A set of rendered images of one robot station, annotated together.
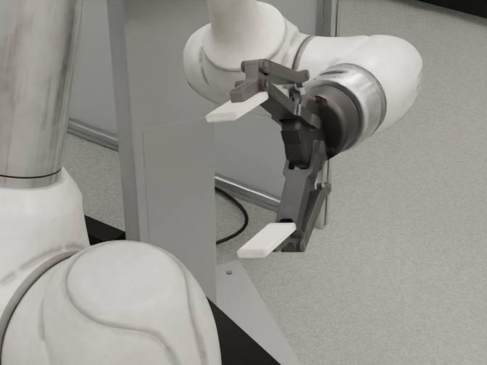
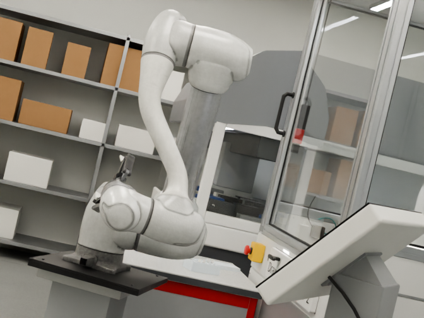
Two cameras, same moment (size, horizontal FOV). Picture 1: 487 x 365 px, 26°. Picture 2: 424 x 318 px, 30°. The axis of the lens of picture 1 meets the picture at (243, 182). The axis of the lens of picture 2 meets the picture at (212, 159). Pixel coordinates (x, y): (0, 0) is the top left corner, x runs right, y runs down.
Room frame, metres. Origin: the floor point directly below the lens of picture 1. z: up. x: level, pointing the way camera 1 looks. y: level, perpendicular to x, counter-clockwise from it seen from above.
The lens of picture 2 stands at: (2.80, -1.41, 1.22)
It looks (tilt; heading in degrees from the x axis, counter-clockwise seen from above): 0 degrees down; 138
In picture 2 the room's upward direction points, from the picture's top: 14 degrees clockwise
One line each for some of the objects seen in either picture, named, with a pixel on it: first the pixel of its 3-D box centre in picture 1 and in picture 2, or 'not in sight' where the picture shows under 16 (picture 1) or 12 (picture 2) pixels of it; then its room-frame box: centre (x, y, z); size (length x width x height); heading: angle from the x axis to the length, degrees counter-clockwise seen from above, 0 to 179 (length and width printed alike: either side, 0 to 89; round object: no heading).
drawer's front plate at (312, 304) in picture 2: not in sight; (303, 286); (1.17, 0.58, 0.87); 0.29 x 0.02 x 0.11; 147
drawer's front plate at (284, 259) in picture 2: not in sight; (279, 268); (0.90, 0.75, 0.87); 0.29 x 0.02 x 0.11; 147
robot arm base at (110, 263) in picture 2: not in sight; (96, 257); (0.72, 0.08, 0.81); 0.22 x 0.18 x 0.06; 125
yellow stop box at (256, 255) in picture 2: not in sight; (255, 252); (0.61, 0.91, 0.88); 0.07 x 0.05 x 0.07; 147
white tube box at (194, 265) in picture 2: not in sight; (201, 265); (0.54, 0.71, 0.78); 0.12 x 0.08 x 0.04; 74
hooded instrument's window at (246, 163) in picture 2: not in sight; (274, 183); (-0.36, 1.96, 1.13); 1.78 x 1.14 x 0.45; 147
